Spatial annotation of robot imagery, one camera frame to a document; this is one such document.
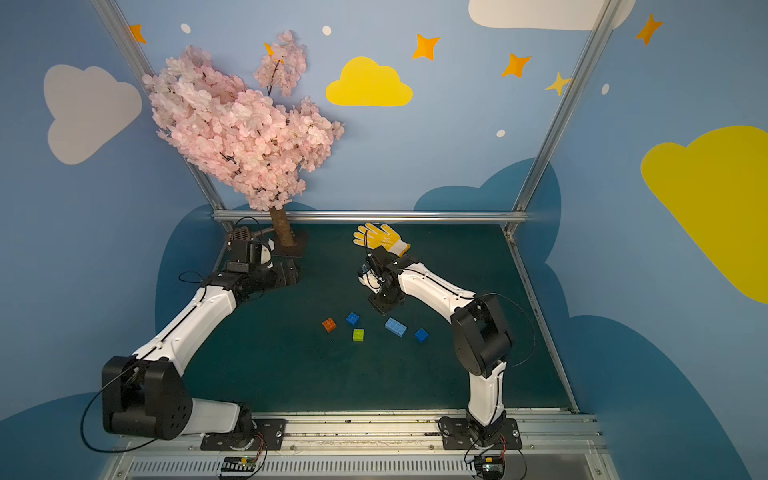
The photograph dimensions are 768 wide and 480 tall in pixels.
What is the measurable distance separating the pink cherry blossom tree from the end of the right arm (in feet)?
1.07

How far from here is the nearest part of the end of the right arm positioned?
67 centimetres

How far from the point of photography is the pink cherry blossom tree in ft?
2.18
